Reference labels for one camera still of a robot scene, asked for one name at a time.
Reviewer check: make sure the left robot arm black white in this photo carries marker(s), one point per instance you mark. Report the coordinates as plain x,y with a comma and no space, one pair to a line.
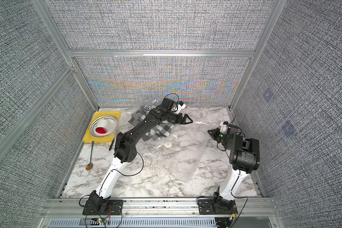
125,150

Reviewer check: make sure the white slotted cable duct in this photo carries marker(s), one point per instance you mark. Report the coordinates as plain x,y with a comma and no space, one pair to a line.
133,223

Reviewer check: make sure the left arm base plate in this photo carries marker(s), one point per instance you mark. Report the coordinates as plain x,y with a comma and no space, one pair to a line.
105,207

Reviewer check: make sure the black white checkered shirt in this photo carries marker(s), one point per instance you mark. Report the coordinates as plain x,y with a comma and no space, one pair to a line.
159,131

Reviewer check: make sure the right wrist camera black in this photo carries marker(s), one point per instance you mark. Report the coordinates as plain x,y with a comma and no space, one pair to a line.
224,127

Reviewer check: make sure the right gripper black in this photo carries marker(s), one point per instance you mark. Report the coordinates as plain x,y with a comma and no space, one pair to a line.
215,130

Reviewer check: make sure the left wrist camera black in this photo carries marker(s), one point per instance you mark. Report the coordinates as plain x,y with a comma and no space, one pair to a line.
178,106

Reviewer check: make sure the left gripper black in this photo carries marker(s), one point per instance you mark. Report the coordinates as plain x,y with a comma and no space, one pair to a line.
179,121

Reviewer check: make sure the yellow plastic tray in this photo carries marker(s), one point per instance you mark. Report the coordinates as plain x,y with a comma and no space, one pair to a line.
88,138

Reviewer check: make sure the clear plastic vacuum bag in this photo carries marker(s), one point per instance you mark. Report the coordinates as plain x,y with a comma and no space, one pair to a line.
190,143

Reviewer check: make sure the front aluminium rail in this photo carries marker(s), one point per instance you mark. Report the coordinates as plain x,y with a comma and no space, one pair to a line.
161,207

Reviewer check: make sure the dark green handle utensil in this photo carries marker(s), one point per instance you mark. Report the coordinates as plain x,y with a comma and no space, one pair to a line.
111,145

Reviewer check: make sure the white patterned bowl red inside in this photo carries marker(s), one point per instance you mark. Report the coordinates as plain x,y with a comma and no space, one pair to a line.
103,126

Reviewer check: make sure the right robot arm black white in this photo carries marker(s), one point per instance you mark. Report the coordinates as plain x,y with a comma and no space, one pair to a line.
243,156

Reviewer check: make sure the white vacuum valve yellow centre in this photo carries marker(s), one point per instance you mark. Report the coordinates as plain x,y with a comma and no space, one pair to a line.
168,144

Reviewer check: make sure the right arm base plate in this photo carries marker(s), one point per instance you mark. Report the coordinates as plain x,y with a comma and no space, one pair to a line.
217,207

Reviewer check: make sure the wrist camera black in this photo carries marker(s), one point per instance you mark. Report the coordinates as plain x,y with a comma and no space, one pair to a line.
178,106
224,127

